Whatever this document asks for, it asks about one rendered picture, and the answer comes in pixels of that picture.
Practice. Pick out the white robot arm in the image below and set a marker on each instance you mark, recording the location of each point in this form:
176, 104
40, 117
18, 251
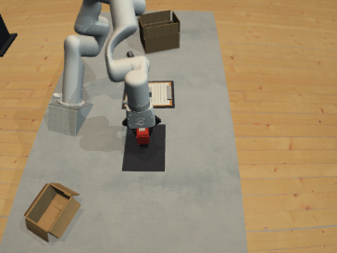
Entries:
133, 71

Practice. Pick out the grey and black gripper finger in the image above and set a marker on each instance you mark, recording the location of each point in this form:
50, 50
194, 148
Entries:
125, 124
158, 120

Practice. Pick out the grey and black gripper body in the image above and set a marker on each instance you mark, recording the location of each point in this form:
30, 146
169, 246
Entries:
145, 119

